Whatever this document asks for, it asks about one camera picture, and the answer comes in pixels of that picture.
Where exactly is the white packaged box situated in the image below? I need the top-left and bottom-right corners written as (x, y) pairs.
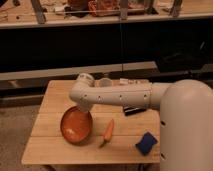
top-left (119, 78), bottom-right (149, 85)

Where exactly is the wooden folding table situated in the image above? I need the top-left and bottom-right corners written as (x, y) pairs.
top-left (22, 80), bottom-right (160, 165)

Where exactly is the orange carrot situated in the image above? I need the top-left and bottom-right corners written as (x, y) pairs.
top-left (100, 120), bottom-right (114, 148)

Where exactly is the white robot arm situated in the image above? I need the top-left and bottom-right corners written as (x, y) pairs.
top-left (69, 73), bottom-right (213, 171)

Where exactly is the blue sponge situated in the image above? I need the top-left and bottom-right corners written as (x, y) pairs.
top-left (135, 132), bottom-right (158, 156)

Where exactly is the metal shelf frame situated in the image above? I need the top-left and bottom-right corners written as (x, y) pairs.
top-left (0, 0), bottom-right (213, 29)

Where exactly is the white plastic cup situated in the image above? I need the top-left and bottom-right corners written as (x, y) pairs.
top-left (98, 78), bottom-right (113, 87)

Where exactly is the orange ceramic bowl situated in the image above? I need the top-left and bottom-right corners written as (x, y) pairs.
top-left (60, 106), bottom-right (93, 144)

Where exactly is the black rectangular box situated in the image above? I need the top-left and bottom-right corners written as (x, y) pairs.
top-left (123, 107), bottom-right (145, 116)

